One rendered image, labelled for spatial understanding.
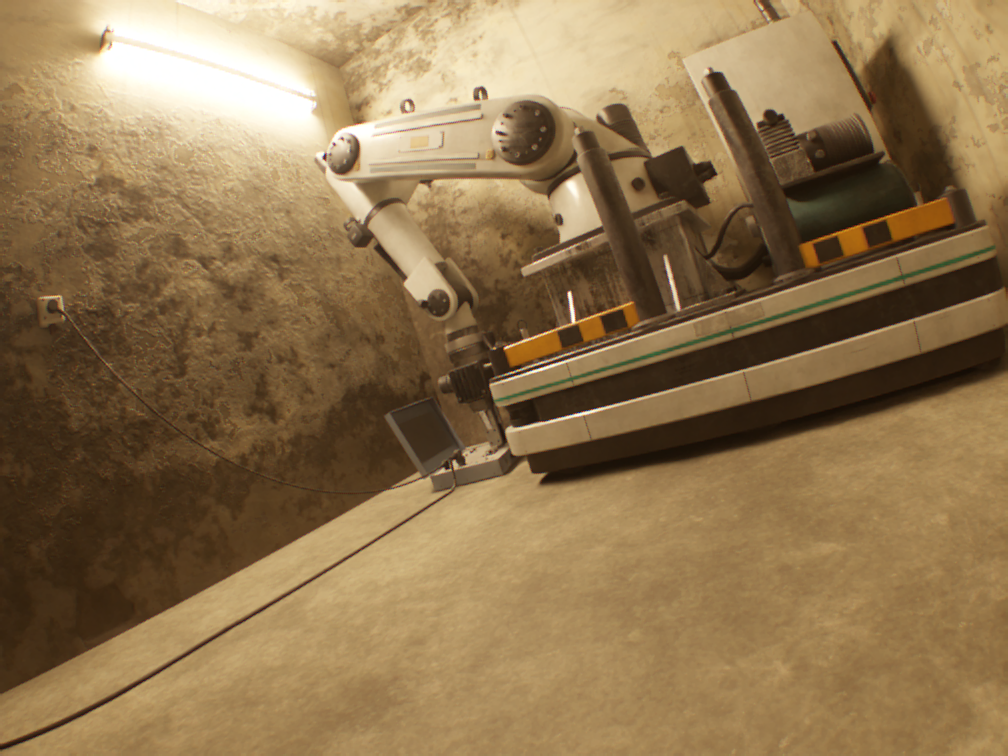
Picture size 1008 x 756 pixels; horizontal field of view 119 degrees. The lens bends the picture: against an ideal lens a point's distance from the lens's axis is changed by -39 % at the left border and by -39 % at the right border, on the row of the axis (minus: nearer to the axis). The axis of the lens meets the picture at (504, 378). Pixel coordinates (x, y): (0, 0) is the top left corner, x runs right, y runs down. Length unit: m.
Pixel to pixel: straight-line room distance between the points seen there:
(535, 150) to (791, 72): 0.83
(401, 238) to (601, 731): 1.76
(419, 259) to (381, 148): 0.45
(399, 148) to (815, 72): 1.40
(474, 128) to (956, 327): 1.44
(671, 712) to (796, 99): 1.50
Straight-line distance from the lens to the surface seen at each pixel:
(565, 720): 0.51
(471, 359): 1.77
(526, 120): 1.52
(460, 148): 1.64
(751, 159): 1.11
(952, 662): 0.49
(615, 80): 2.44
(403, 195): 2.09
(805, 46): 1.66
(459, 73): 2.77
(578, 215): 1.45
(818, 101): 1.59
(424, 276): 1.83
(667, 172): 1.47
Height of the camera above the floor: 0.34
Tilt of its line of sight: 1 degrees down
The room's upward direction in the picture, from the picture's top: 19 degrees counter-clockwise
